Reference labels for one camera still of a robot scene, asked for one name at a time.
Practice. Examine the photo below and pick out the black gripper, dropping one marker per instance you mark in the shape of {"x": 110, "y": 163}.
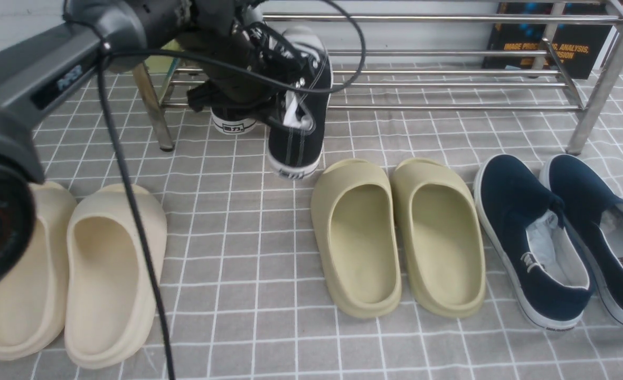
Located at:
{"x": 234, "y": 35}

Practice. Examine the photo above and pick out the black canvas sneaker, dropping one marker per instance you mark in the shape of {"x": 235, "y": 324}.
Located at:
{"x": 297, "y": 121}
{"x": 231, "y": 122}

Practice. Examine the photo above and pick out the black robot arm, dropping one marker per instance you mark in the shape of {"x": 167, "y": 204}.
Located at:
{"x": 254, "y": 74}

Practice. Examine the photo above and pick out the silver metal shoe rack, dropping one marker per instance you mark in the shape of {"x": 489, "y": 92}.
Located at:
{"x": 548, "y": 71}

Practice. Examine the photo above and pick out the navy slip-on shoe left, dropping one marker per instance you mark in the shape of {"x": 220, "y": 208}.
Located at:
{"x": 525, "y": 222}

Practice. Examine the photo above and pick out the navy slip-on shoe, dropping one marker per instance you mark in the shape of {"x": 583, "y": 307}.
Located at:
{"x": 595, "y": 214}
{"x": 525, "y": 222}

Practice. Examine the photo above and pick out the navy slip-on shoe right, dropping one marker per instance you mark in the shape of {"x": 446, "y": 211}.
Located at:
{"x": 595, "y": 214}

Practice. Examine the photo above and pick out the blue yellow book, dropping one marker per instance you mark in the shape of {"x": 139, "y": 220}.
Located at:
{"x": 160, "y": 64}

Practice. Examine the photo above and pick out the olive green slipper left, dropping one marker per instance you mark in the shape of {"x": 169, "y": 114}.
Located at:
{"x": 352, "y": 215}

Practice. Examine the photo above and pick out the olive green slipper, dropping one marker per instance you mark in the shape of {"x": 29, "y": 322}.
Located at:
{"x": 442, "y": 241}
{"x": 352, "y": 215}

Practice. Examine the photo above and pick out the grey checkered tablecloth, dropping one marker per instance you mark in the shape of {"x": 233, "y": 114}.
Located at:
{"x": 243, "y": 284}

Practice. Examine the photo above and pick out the cream slipper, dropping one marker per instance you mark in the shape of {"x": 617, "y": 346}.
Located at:
{"x": 110, "y": 302}
{"x": 33, "y": 295}

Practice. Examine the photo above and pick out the olive green slipper right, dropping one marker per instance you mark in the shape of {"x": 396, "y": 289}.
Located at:
{"x": 442, "y": 241}

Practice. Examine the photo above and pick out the cream slipper far left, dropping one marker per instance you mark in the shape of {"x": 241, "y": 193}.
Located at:
{"x": 33, "y": 295}

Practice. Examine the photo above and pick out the black orange-lettered book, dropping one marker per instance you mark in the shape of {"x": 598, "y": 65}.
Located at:
{"x": 577, "y": 46}

